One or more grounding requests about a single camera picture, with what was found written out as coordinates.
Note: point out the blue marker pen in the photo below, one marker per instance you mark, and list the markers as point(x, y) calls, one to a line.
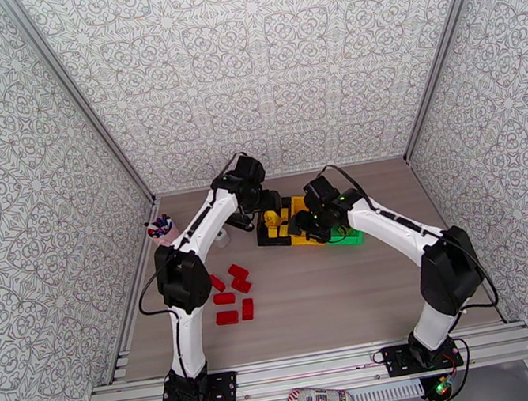
point(163, 219)

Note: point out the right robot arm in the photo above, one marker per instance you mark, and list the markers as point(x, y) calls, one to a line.
point(447, 268)

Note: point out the green plastic bin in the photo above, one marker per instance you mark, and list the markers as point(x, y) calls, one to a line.
point(350, 239)

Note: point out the black stapler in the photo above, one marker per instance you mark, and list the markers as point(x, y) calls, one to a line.
point(243, 224)

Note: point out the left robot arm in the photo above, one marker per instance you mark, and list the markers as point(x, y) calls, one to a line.
point(181, 280)

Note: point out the pink pen cup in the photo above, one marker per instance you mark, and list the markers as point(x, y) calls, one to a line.
point(167, 236)

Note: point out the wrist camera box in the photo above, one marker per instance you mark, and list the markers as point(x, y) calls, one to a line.
point(248, 167)
point(320, 192)

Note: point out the black marker pen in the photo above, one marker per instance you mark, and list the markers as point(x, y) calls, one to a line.
point(146, 224)

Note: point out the white tape dispenser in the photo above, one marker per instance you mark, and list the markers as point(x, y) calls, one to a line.
point(221, 239)

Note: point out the yellow plastic bin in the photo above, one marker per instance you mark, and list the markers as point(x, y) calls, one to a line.
point(300, 201)

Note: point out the aluminium side rail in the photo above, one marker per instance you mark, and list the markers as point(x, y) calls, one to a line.
point(128, 329)

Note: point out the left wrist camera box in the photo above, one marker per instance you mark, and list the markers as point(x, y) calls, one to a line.
point(248, 167)

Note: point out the red lego brick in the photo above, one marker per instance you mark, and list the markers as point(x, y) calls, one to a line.
point(248, 309)
point(226, 318)
point(224, 298)
point(218, 283)
point(241, 286)
point(238, 272)

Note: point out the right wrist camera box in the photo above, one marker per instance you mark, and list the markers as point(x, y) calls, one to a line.
point(320, 192)

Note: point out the circuit board with green light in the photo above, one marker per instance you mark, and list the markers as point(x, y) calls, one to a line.
point(442, 386)

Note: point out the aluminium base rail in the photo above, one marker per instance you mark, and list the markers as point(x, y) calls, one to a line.
point(311, 372)

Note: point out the aluminium corner post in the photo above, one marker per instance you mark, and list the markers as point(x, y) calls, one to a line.
point(445, 36)
point(77, 94)

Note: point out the yellow lego brick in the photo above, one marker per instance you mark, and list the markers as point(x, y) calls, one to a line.
point(285, 233)
point(285, 215)
point(273, 234)
point(272, 219)

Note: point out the black plastic bin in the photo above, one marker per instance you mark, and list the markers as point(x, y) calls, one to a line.
point(261, 238)

